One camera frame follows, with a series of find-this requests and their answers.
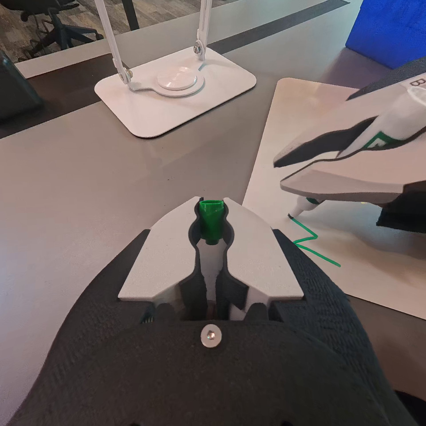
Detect black table leg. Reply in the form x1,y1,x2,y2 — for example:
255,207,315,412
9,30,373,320
121,0,140,31

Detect black office chair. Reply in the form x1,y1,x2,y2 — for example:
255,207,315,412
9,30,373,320
12,0,104,57

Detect white desk lamp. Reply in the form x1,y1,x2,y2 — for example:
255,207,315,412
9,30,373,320
94,0,257,138

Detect blue plastic bin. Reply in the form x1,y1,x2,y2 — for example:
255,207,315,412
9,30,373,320
345,0,426,69

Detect white whiteboard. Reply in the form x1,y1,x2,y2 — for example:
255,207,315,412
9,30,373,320
242,77,426,321

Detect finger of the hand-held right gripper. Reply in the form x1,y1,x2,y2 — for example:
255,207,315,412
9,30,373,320
280,126,426,204
273,77,426,168

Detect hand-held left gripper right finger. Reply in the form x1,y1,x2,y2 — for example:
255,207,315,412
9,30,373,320
216,196,305,321

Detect white dry-erase marker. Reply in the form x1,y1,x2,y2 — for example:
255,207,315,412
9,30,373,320
287,90,426,219

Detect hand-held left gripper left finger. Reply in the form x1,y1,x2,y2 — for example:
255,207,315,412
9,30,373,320
117,196,209,321

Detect black box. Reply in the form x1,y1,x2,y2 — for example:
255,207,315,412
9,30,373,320
0,50,44,121

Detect green marker cap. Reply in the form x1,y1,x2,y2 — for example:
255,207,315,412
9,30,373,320
199,199,224,245

